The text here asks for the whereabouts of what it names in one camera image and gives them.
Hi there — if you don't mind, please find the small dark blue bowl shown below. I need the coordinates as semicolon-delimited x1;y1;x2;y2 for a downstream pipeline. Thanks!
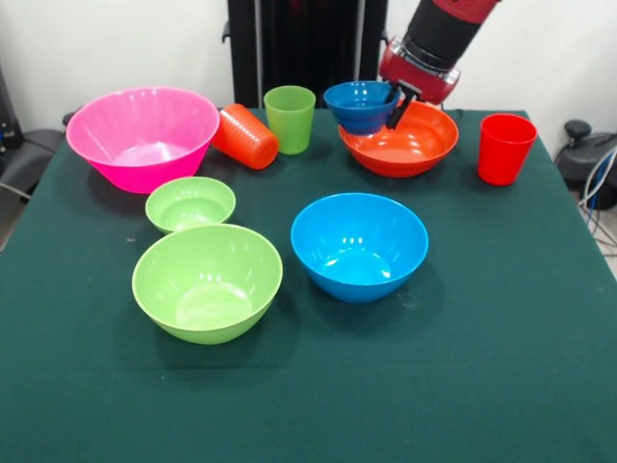
322;80;402;137

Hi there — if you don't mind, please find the large green bowl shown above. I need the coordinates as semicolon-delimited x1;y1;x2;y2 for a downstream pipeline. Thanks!
131;223;284;345

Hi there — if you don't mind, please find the orange cup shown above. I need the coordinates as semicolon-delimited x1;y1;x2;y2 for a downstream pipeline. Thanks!
211;103;281;171

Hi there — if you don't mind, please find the small green bowl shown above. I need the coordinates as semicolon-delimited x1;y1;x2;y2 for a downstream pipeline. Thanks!
145;176;237;235

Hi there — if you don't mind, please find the red cup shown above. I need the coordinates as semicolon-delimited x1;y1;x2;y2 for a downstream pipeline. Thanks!
477;113;539;187

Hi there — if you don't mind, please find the orange bowl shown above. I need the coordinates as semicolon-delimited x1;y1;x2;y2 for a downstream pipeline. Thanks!
337;100;460;178

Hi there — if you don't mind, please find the black equipment box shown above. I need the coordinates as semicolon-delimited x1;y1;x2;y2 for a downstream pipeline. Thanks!
0;67;25;151

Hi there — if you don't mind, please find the bundle of floor cables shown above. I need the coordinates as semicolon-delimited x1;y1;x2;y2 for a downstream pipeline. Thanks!
577;144;617;255

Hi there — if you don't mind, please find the large pink bowl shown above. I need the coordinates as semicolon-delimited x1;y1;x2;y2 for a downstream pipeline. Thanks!
66;86;221;195

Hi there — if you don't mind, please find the grey office chair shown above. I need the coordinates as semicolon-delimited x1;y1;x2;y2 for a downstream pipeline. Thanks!
0;128;67;202

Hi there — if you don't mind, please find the black chair base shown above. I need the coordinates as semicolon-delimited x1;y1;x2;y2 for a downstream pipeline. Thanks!
553;120;617;211

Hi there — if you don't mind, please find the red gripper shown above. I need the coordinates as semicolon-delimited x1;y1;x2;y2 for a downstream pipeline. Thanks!
378;36;462;131

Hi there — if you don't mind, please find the dark green table cloth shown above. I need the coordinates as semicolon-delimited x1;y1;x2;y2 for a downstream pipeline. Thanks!
0;106;617;463

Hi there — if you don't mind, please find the large light blue bowl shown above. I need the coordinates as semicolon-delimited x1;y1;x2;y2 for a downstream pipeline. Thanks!
289;192;430;305

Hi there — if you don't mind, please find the green cup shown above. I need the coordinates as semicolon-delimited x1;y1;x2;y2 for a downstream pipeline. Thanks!
262;85;317;156

